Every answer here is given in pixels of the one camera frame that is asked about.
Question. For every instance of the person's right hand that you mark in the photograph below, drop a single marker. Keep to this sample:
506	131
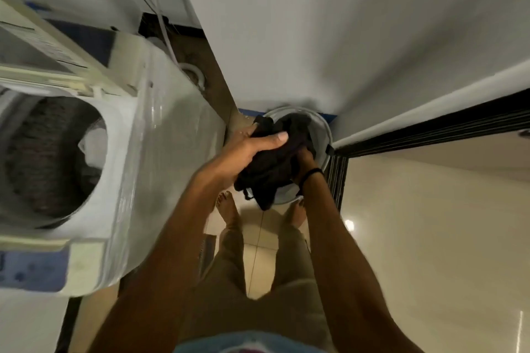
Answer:
304	162

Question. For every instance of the person's left hand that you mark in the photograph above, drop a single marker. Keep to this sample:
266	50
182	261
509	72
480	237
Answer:
236	158

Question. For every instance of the black clothes item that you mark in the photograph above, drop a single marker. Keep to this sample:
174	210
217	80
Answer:
273	175

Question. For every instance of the white and blue washing machine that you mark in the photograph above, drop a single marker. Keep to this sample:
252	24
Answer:
165	150

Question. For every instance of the white clothes item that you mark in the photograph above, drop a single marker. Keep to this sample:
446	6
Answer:
93	148

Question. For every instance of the person's right forearm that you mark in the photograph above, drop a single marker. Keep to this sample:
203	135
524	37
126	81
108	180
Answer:
352	266

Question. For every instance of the person's left forearm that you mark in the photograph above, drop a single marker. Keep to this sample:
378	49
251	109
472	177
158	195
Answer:
165	253

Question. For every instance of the white mesh laundry basket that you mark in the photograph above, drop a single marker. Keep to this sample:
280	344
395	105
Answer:
321	133

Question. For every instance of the person's right leg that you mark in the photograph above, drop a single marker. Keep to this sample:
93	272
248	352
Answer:
294	266

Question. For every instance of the black wristband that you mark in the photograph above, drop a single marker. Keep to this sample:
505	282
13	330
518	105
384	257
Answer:
310	175

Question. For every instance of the beige kitchen cabinet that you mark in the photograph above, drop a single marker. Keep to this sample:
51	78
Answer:
476	158

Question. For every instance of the colourful printed shirt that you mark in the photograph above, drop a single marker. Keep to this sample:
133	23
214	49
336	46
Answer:
248	344

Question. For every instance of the black sliding door frame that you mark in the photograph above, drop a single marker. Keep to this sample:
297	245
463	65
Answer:
414	131

